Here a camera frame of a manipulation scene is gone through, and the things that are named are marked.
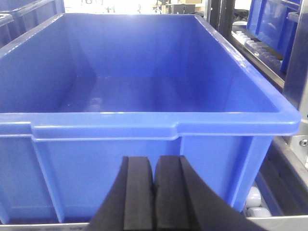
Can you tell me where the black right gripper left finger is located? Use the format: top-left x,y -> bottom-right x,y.
85,156 -> 154,231

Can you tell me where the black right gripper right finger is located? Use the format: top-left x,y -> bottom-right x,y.
154,155 -> 263,231

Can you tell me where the right blue plastic bin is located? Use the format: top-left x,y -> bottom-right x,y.
0,13 -> 301,224

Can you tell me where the blue plastic bin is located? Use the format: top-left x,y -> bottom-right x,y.
0,13 -> 301,224
0,0 -> 65,47

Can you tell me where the white roller track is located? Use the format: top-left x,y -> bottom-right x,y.
231,21 -> 283,75

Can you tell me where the far right blue bin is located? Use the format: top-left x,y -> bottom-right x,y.
246,0 -> 300,73

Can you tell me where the left blue plastic bin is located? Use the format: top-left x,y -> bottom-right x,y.
0,0 -> 65,47

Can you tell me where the stainless steel shelf frame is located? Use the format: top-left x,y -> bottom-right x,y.
0,0 -> 308,231

